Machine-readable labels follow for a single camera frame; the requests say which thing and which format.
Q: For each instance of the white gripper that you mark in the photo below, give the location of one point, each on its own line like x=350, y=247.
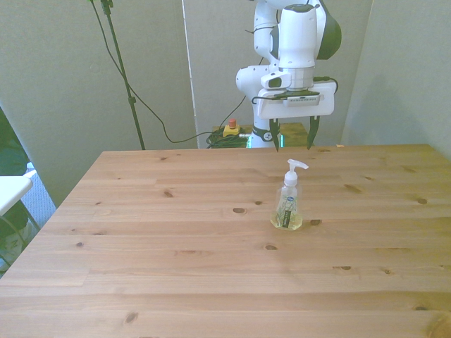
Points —
x=299, y=105

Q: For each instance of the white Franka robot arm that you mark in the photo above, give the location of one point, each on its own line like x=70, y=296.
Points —
x=296, y=38

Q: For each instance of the clear sanitizer pump bottle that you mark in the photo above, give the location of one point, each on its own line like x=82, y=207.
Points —
x=287, y=200

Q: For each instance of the yellow emergency stop box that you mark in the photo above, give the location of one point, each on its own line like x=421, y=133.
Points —
x=232, y=129

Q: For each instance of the white side table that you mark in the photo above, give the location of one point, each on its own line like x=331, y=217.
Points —
x=12, y=192

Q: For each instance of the black camera stand pole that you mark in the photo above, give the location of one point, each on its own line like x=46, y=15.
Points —
x=125, y=81

